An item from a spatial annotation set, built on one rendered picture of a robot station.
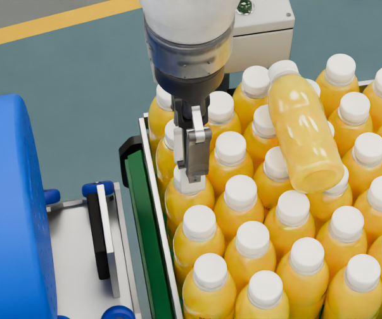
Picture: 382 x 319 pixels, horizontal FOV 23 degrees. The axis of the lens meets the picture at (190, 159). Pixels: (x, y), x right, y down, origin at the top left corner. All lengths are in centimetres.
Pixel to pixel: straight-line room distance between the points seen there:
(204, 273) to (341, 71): 36
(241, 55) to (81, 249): 35
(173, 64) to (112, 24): 186
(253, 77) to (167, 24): 39
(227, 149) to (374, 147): 19
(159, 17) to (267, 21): 43
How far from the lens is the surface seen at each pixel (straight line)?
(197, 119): 99
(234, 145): 118
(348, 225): 113
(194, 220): 111
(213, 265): 108
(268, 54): 134
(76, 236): 129
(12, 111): 104
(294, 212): 113
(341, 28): 280
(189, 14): 85
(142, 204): 134
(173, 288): 118
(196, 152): 102
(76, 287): 125
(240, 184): 114
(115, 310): 117
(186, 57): 91
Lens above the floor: 204
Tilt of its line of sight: 56 degrees down
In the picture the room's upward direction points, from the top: straight up
